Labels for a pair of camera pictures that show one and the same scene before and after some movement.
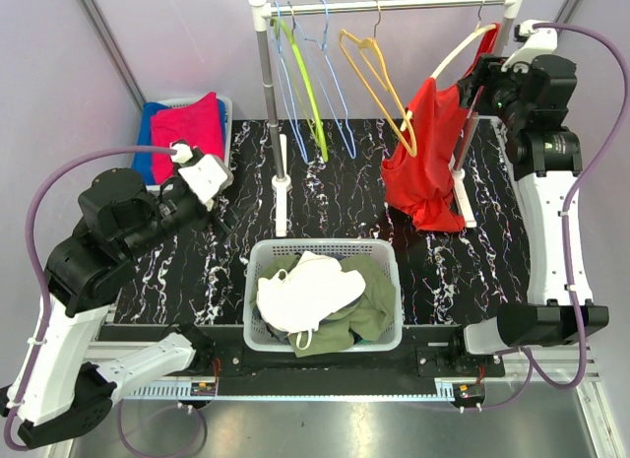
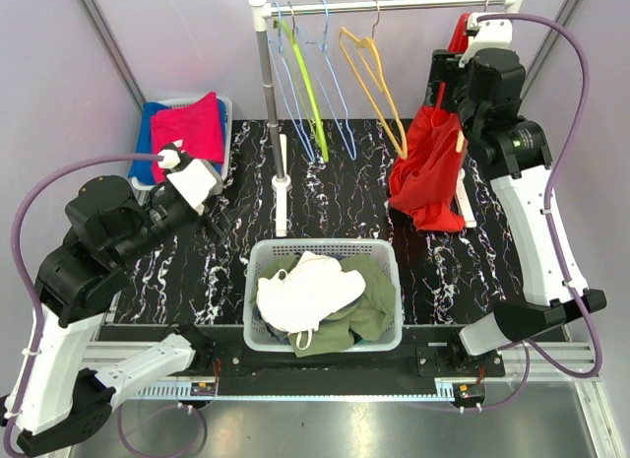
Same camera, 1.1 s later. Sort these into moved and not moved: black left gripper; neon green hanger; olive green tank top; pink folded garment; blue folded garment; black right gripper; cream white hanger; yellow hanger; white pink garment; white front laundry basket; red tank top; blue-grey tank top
Moved: red tank top; black right gripper; yellow hanger; cream white hanger
Not moved: blue folded garment; neon green hanger; white pink garment; black left gripper; blue-grey tank top; white front laundry basket; pink folded garment; olive green tank top
